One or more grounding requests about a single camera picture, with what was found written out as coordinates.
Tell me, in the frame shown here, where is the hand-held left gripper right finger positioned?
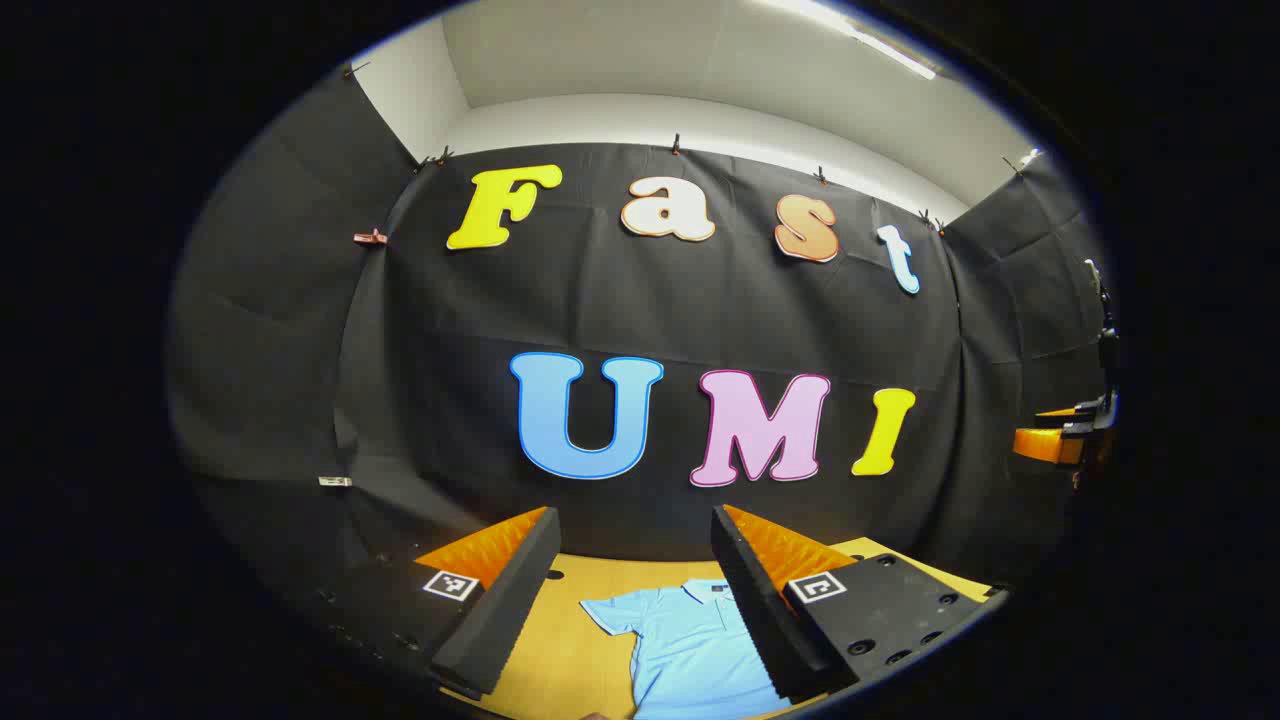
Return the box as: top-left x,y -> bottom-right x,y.
710,504 -> 1011,704

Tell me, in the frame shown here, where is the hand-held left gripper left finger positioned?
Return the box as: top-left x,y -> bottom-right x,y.
300,506 -> 563,701

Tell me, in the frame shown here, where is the light blue polo T-shirt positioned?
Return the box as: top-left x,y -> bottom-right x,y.
580,577 -> 793,720

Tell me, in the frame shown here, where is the black backdrop cloth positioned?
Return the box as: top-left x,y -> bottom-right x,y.
168,65 -> 1121,601

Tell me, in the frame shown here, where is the ceiling light strip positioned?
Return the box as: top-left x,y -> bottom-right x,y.
775,0 -> 943,81

